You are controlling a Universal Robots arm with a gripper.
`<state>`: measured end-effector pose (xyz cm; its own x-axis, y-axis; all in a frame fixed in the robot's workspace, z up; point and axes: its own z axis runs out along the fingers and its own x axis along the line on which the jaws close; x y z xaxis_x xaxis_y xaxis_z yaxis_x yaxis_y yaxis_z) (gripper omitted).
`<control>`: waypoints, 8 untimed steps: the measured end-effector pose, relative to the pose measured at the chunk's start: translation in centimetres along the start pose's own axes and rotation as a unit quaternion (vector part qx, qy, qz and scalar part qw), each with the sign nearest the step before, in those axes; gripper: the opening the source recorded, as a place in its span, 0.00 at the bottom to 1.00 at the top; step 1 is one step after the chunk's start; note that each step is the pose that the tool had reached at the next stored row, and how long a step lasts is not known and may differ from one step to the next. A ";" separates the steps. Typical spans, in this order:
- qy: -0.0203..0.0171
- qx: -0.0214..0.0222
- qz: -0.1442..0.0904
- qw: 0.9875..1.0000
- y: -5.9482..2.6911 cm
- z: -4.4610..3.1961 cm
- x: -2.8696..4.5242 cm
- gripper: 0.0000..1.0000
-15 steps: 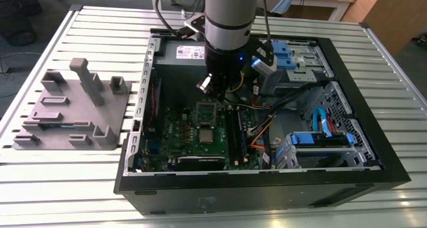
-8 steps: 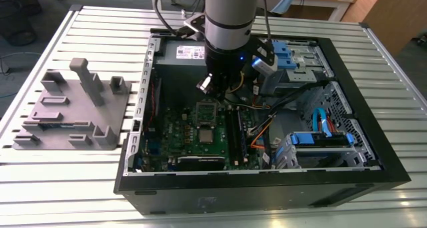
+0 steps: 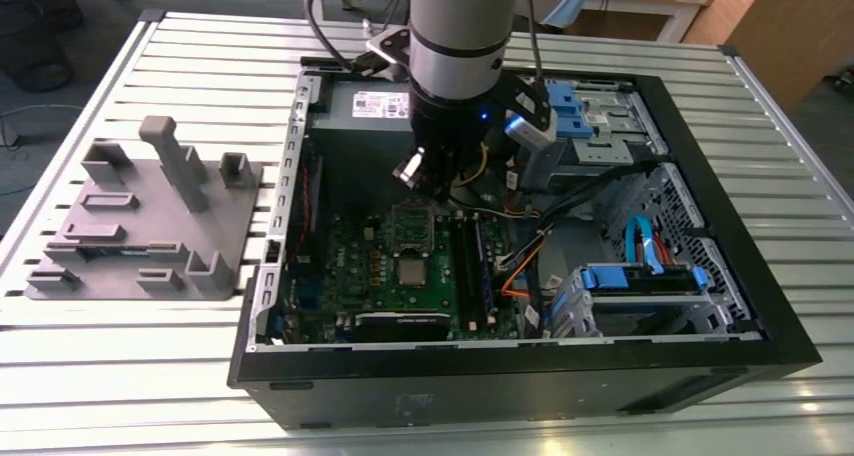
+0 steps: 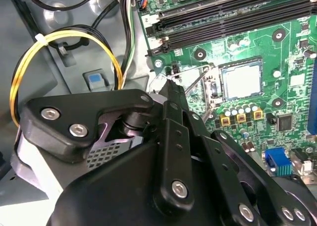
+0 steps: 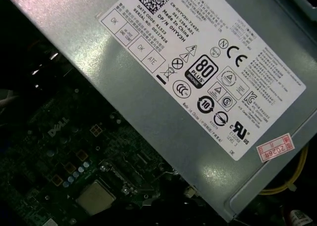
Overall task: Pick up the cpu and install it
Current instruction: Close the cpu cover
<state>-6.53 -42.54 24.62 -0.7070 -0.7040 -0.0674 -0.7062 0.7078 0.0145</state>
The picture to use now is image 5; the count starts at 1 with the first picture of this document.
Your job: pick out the silver CPU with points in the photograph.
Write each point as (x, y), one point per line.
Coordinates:
(95, 197)

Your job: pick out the grey power supply unit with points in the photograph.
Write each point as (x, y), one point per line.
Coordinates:
(99, 74)

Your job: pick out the metal socket cover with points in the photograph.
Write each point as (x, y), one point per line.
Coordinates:
(123, 172)

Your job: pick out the green Dell motherboard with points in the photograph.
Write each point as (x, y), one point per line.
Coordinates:
(49, 146)

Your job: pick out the red inspection sticker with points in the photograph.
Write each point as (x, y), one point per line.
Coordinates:
(275, 148)

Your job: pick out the black PC case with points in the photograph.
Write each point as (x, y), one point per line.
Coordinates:
(272, 211)

